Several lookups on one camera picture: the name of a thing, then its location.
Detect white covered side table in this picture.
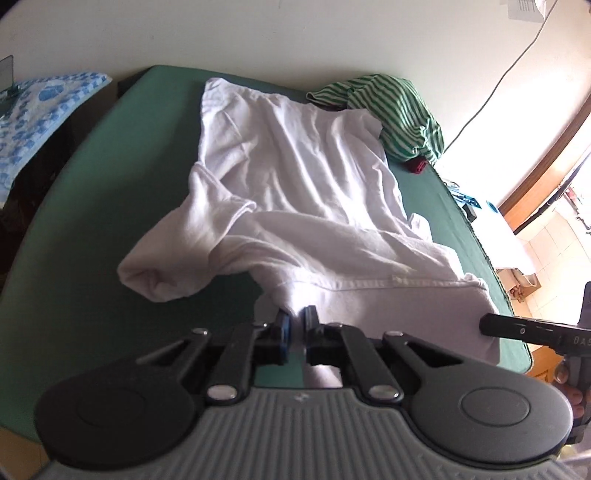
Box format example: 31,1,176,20
471,208,533,274

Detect white t-shirt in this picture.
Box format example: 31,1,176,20
117,78,502,388

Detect green white striped garment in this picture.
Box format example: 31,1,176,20
306,74,445,164

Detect brown wooden door frame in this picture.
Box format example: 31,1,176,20
501,99,591,232

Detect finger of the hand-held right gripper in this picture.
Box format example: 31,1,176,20
479,313,564,348

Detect grey wall cable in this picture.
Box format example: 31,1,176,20
443,18,548,155

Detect white wall paper sheet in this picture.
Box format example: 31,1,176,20
505,0,548,22

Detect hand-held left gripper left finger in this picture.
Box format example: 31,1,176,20
139,309,293,402

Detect blue white patterned towel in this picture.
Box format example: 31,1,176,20
0,71,113,204

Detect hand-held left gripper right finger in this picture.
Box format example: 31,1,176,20
300,305,462,402

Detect person's right hand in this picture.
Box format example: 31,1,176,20
555,362,588,422

